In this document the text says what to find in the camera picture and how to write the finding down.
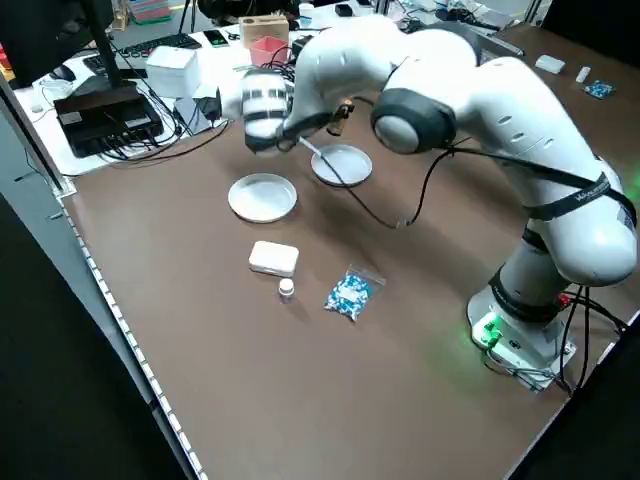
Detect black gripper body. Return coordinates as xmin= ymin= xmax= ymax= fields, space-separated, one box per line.
xmin=278 ymin=110 xmax=337 ymax=151

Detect brown iodophor bottle orange cap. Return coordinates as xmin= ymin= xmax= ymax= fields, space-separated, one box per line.
xmin=327 ymin=98 xmax=357 ymax=137

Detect gray round plate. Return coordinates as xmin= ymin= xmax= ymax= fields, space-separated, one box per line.
xmin=310 ymin=144 xmax=375 ymax=189

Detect white round plate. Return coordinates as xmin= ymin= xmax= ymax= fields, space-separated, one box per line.
xmin=227 ymin=172 xmax=299 ymax=224

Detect pink plastic bin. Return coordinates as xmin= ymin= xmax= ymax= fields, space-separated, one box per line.
xmin=248 ymin=35 xmax=293 ymax=69

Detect black power adapter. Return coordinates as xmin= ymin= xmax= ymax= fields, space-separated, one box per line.
xmin=196 ymin=95 xmax=224 ymax=127

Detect brown cardboard box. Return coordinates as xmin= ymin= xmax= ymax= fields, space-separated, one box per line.
xmin=238 ymin=14 xmax=291 ymax=50

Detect white cube box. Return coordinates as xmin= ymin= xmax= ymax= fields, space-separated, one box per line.
xmin=145 ymin=45 xmax=200 ymax=99

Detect black keyboard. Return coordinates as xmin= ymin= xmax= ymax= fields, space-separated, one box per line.
xmin=82 ymin=33 xmax=204 ymax=76

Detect bag of blue-white capsules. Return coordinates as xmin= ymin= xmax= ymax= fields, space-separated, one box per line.
xmin=584 ymin=79 xmax=618 ymax=99
xmin=323 ymin=263 xmax=387 ymax=324

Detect colourful stacked boxes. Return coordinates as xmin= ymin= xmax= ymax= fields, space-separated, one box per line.
xmin=128 ymin=0 xmax=173 ymax=24

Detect black device box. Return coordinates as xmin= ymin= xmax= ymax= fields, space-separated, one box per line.
xmin=53 ymin=82 xmax=165 ymax=159

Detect white desk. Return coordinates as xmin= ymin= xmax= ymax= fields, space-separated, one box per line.
xmin=12 ymin=0 xmax=381 ymax=177

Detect black monitor with stand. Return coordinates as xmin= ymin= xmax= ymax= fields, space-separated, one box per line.
xmin=0 ymin=0 xmax=139 ymax=101

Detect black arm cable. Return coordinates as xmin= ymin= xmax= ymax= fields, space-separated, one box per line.
xmin=298 ymin=94 xmax=639 ymax=231

